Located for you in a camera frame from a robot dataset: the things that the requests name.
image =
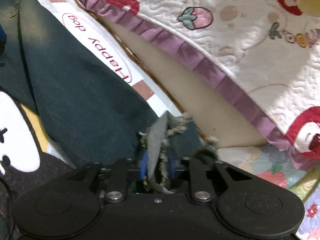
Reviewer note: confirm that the white quilt with red bears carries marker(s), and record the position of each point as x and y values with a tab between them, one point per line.
263	54

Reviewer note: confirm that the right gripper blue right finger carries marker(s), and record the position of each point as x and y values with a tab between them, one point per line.
172	165

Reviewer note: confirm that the dark denim jeans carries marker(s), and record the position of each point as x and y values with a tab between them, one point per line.
25	163

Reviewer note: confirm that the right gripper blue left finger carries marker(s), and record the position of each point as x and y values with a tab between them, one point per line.
143	165

